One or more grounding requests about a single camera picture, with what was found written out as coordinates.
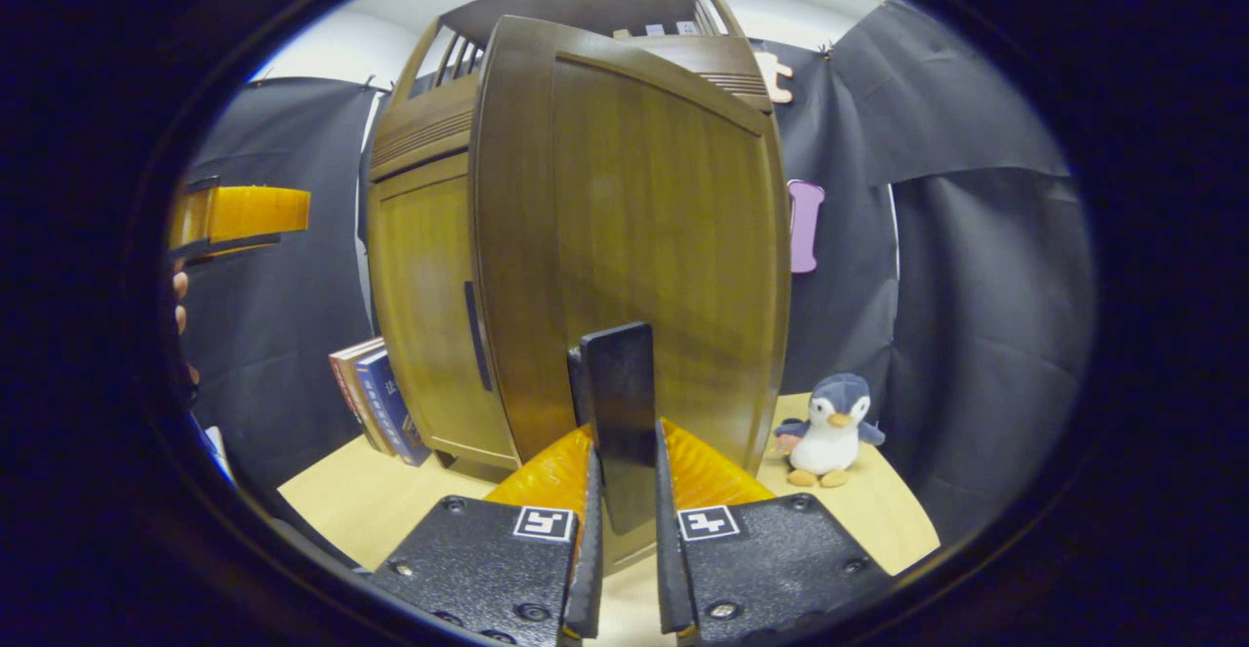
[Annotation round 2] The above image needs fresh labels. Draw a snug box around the penguin plush toy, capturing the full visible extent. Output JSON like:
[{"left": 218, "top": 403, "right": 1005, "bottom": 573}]
[{"left": 774, "top": 373, "right": 887, "bottom": 489}]

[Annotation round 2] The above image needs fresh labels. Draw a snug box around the blue book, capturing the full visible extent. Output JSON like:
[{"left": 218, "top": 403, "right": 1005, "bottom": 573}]
[{"left": 353, "top": 349, "right": 430, "bottom": 467}]

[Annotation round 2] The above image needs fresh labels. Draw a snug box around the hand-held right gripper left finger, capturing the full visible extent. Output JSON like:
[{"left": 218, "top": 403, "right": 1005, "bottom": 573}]
[{"left": 369, "top": 423, "right": 604, "bottom": 647}]

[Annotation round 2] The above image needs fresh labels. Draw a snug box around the wooden cabinet drawer black knob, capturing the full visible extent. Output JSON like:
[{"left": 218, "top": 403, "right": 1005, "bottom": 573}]
[{"left": 369, "top": 32, "right": 774, "bottom": 182}]

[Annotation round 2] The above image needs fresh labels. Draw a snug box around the black door handle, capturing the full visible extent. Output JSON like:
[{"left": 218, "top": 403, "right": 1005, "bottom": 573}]
[
  {"left": 463, "top": 280, "right": 494, "bottom": 392},
  {"left": 568, "top": 322, "right": 660, "bottom": 536}
]

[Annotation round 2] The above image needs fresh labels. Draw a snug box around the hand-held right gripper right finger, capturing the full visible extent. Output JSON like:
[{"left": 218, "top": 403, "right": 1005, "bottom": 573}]
[{"left": 652, "top": 418, "right": 894, "bottom": 646}]

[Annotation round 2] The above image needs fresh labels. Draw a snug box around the black backdrop cloth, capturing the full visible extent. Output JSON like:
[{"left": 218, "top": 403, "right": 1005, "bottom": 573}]
[{"left": 181, "top": 0, "right": 1099, "bottom": 550}]

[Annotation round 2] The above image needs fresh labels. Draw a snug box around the wooden shoe cabinet door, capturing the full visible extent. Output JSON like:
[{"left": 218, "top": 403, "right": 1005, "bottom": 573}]
[
  {"left": 369, "top": 152, "right": 523, "bottom": 472},
  {"left": 471, "top": 15, "right": 793, "bottom": 575}
]

